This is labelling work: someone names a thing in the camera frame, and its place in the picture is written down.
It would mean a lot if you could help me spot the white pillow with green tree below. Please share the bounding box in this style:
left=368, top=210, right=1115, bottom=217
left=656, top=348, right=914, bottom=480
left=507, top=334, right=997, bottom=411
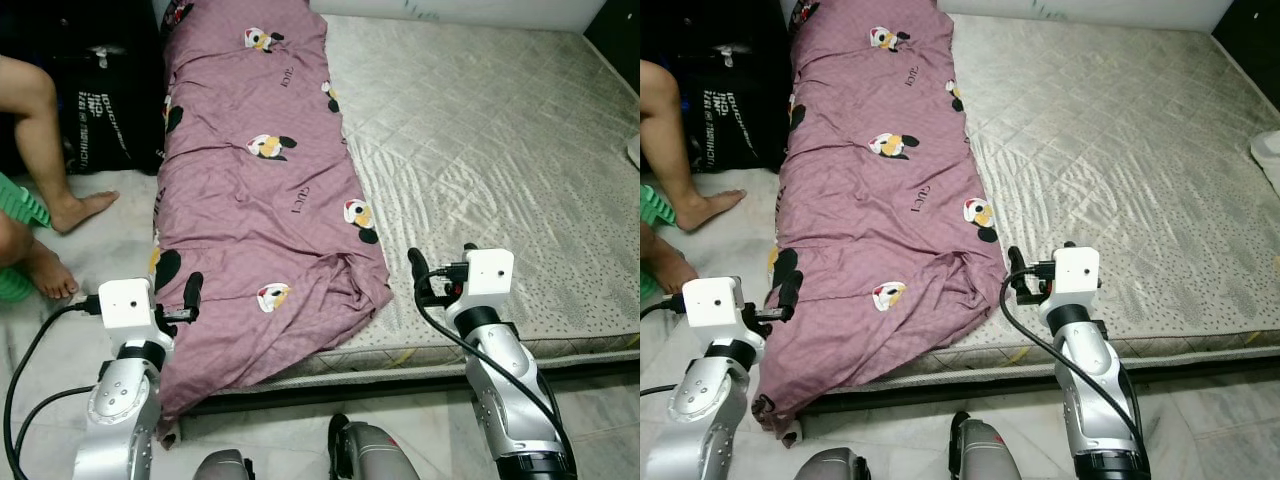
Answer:
left=1250, top=128, right=1280, bottom=196

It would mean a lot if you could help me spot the beige quilted mattress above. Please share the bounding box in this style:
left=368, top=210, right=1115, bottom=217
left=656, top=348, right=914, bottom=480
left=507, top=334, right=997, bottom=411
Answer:
left=160, top=12, right=641, bottom=401
left=790, top=12, right=1280, bottom=396

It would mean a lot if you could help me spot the pink cartoon print blanket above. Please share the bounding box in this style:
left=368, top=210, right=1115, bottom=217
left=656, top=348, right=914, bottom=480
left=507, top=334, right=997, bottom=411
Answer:
left=150, top=0, right=394, bottom=446
left=755, top=0, right=1009, bottom=446

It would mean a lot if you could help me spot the green plastic stool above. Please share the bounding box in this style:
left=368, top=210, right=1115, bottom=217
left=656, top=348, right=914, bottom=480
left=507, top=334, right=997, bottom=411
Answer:
left=0, top=172, right=53, bottom=303
left=640, top=183, right=681, bottom=301

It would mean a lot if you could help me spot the grey left robot leg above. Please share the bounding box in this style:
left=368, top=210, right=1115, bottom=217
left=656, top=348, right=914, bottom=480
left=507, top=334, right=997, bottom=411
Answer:
left=190, top=448, right=256, bottom=480
left=795, top=447, right=866, bottom=480

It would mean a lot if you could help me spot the grey robot leg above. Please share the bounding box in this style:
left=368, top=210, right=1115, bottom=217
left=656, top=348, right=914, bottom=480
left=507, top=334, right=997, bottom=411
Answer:
left=795, top=447, right=866, bottom=480
left=948, top=410, right=1026, bottom=480
left=190, top=448, right=256, bottom=480
left=327, top=413, right=421, bottom=480

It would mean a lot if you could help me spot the grey right robot leg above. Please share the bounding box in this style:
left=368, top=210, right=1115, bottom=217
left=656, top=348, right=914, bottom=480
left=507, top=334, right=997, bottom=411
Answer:
left=948, top=410, right=1026, bottom=480
left=327, top=413, right=421, bottom=480

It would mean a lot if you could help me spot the black bag with white print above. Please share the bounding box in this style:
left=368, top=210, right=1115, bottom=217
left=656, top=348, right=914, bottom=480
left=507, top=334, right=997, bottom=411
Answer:
left=55, top=40, right=166, bottom=176
left=680, top=40, right=796, bottom=176

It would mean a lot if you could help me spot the person in grey shorts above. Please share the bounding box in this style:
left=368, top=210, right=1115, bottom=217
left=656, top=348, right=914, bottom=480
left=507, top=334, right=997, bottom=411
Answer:
left=640, top=58, right=749, bottom=296
left=0, top=55, right=121, bottom=301

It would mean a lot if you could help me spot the black tufted headboard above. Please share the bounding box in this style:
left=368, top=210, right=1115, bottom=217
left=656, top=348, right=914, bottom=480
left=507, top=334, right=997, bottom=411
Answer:
left=585, top=0, right=641, bottom=96
left=1210, top=0, right=1280, bottom=86

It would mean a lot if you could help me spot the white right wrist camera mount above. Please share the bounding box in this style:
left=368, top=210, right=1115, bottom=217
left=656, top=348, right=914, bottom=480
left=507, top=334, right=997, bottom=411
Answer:
left=1037, top=243, right=1101, bottom=306
left=455, top=245, right=516, bottom=311

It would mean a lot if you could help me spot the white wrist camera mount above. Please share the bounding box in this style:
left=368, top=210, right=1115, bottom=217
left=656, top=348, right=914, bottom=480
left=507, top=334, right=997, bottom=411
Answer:
left=1037, top=243, right=1101, bottom=306
left=683, top=276, right=751, bottom=346
left=97, top=278, right=161, bottom=346
left=455, top=245, right=516, bottom=311

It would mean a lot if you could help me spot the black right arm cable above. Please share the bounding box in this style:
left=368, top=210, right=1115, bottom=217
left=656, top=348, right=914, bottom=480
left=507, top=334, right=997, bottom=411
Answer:
left=413, top=290, right=576, bottom=471
left=1000, top=285, right=1149, bottom=466

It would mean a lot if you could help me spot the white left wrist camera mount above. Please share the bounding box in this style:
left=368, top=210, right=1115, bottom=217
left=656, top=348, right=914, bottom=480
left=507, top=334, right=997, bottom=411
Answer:
left=97, top=278, right=161, bottom=346
left=683, top=276, right=751, bottom=346

